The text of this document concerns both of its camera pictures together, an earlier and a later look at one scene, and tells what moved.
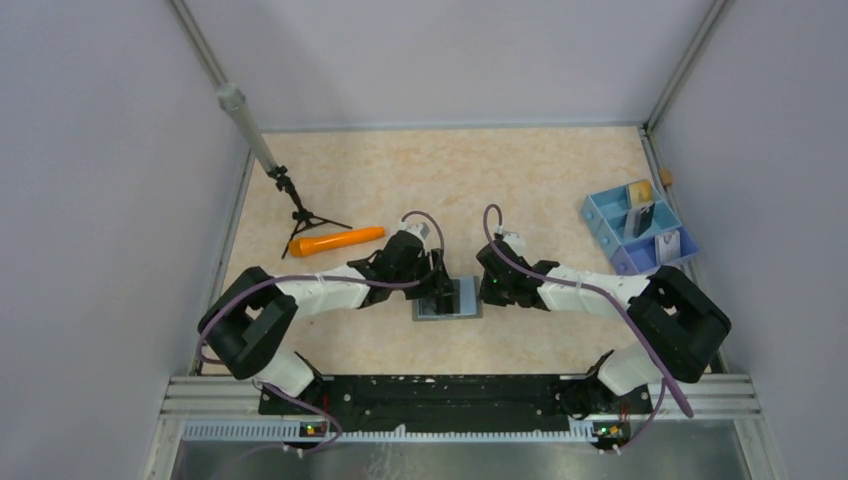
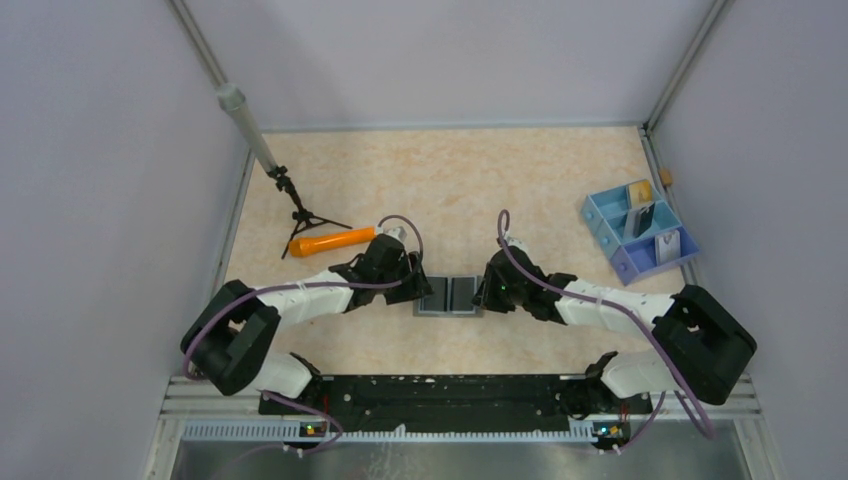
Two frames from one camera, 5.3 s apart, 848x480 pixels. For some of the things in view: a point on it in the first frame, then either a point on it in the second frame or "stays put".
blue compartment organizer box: (636, 229) stays put
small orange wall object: (666, 176) stays put
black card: (440, 305) → (462, 290)
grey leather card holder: (467, 302) stays put
